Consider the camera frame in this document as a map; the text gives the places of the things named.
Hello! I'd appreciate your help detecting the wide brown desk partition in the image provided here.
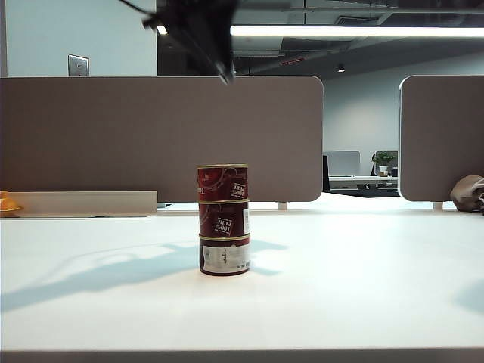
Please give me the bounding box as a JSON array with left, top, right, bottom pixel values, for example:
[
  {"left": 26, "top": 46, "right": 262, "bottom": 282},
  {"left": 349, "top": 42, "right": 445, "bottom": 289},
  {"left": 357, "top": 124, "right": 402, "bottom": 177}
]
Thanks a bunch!
[{"left": 0, "top": 76, "right": 325, "bottom": 203}]

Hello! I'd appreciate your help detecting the white distant desk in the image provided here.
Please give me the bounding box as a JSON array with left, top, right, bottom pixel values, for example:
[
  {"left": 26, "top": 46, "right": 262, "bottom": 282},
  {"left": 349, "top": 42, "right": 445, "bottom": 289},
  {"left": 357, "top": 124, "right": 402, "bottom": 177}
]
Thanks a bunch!
[{"left": 328, "top": 175, "right": 399, "bottom": 191}]

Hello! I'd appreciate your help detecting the metal wall plate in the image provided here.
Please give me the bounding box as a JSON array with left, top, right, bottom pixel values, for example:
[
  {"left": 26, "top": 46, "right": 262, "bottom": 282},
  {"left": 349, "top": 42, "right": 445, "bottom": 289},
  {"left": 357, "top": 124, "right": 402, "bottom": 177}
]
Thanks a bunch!
[{"left": 67, "top": 54, "right": 91, "bottom": 77}]

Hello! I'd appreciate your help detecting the grey ceiling air duct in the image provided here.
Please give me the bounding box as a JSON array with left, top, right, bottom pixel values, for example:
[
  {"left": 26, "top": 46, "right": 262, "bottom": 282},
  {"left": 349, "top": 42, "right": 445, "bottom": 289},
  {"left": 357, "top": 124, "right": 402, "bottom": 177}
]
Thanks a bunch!
[{"left": 231, "top": 36, "right": 285, "bottom": 59}]

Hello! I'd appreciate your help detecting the white desktop riser box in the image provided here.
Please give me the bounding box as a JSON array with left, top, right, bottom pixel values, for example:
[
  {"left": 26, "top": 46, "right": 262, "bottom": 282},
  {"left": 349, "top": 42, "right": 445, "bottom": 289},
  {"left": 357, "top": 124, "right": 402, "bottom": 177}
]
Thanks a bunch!
[{"left": 0, "top": 191, "right": 159, "bottom": 219}]

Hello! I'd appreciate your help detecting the red can white label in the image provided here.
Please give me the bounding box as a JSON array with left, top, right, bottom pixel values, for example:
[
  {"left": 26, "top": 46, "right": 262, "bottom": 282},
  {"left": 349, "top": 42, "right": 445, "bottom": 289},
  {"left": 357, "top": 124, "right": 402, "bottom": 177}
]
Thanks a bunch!
[{"left": 198, "top": 233, "right": 251, "bottom": 276}]

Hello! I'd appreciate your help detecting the grey distant desk partition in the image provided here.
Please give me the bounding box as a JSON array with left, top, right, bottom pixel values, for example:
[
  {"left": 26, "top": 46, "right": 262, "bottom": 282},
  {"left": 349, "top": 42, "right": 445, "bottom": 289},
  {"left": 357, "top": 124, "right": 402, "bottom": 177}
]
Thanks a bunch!
[{"left": 326, "top": 150, "right": 361, "bottom": 178}]

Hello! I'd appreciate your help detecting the brown cloth bag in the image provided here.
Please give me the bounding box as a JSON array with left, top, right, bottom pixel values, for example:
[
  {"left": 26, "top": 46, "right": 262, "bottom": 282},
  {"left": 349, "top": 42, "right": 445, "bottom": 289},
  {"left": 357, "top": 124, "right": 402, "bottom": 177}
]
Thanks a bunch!
[{"left": 449, "top": 175, "right": 484, "bottom": 216}]

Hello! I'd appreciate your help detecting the green potted plant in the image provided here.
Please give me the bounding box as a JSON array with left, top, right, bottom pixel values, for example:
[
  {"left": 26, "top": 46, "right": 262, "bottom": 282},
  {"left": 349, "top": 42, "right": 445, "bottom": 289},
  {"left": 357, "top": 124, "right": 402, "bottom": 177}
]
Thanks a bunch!
[{"left": 371, "top": 151, "right": 396, "bottom": 178}]

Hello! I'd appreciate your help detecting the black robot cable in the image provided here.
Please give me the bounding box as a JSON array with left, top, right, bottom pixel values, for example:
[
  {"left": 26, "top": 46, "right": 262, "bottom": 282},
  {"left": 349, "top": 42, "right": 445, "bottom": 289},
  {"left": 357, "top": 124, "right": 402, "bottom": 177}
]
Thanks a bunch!
[{"left": 119, "top": 0, "right": 154, "bottom": 17}]

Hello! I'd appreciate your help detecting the long ceiling light strip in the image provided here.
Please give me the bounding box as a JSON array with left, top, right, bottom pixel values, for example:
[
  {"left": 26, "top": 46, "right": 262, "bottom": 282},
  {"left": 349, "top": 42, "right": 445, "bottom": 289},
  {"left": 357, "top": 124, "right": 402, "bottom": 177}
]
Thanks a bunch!
[{"left": 157, "top": 24, "right": 484, "bottom": 39}]

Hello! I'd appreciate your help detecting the orange fruit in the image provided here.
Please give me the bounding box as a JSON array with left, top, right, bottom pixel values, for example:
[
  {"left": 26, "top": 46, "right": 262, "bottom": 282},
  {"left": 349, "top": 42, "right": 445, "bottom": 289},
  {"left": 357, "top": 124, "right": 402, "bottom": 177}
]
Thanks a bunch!
[{"left": 0, "top": 191, "right": 24, "bottom": 217}]

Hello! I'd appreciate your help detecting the narrow brown desk partition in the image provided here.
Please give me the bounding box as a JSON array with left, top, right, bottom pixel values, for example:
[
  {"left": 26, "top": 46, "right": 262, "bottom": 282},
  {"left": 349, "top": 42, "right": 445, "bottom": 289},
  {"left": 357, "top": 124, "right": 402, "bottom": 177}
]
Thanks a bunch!
[{"left": 399, "top": 74, "right": 484, "bottom": 203}]

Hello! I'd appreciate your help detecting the red can swirl print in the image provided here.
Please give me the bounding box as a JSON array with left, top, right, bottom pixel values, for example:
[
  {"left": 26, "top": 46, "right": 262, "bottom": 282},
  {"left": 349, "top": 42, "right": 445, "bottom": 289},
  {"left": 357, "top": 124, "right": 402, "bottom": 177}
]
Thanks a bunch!
[
  {"left": 196, "top": 163, "right": 250, "bottom": 203},
  {"left": 197, "top": 200, "right": 251, "bottom": 237}
]

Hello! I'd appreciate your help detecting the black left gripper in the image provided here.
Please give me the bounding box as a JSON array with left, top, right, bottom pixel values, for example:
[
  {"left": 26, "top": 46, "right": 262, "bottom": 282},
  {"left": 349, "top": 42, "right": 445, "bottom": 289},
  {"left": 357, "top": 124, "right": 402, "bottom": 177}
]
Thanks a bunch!
[{"left": 142, "top": 0, "right": 238, "bottom": 85}]

